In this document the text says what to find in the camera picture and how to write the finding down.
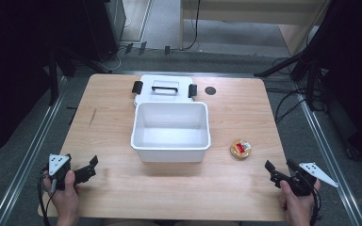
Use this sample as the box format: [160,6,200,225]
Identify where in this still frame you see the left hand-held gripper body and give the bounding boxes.
[48,153,76,191]

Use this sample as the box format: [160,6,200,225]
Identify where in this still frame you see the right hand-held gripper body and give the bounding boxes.
[272,161,339,198]

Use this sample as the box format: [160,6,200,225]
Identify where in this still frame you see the round yellow snack packet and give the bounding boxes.
[229,138,253,160]

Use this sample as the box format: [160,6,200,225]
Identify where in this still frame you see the white plastic storage box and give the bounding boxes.
[130,101,212,164]

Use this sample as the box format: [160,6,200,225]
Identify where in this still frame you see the person's right hand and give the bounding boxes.
[278,180,322,220]

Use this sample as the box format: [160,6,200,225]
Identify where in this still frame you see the person's left hand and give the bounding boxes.
[42,169,81,218]

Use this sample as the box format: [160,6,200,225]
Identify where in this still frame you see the black metal stand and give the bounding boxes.
[45,43,111,107]

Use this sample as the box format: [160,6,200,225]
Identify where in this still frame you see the person's legs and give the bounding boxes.
[102,218,241,226]

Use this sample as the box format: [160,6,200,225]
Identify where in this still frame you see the dark curtain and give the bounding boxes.
[0,0,91,163]
[307,0,362,166]

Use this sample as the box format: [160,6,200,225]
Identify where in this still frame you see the black tripod stand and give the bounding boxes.
[253,18,331,111]

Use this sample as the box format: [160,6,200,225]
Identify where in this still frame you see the dark cabinet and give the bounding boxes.
[83,0,127,63]

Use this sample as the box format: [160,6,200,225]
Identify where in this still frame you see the light wooden furniture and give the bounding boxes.
[179,0,332,57]

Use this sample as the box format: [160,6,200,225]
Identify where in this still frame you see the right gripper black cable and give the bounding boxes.
[307,187,324,226]

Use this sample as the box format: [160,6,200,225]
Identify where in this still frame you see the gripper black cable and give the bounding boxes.
[307,187,324,226]
[37,167,57,226]

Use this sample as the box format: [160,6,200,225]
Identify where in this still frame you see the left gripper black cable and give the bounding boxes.
[37,167,57,226]

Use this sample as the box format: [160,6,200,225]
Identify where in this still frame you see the metal floor rail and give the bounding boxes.
[294,82,362,226]
[0,75,70,226]

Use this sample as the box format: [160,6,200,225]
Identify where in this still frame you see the black floor cables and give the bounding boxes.
[265,56,310,124]

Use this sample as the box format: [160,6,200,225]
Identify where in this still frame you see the white box lid black handle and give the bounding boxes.
[131,73,199,108]

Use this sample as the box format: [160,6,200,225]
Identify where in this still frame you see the white floor cable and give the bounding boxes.
[106,46,123,72]

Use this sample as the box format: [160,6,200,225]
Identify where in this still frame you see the black hanging cable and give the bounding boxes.
[184,0,202,52]

